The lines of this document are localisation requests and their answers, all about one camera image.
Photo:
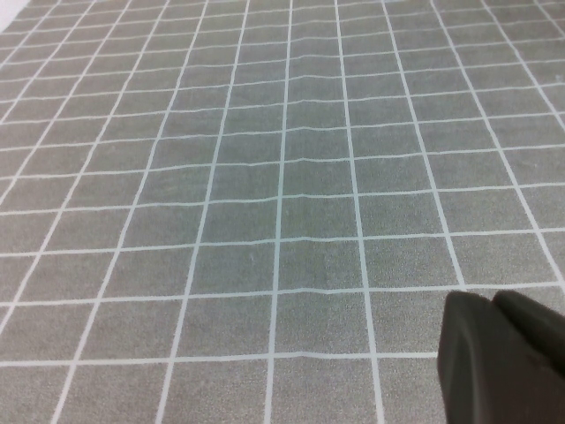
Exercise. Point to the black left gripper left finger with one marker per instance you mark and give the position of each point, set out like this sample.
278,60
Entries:
481,375

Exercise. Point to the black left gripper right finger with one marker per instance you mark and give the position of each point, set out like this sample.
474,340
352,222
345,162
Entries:
538,327

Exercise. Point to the grey white-grid tablecloth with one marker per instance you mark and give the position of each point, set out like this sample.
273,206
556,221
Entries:
265,199

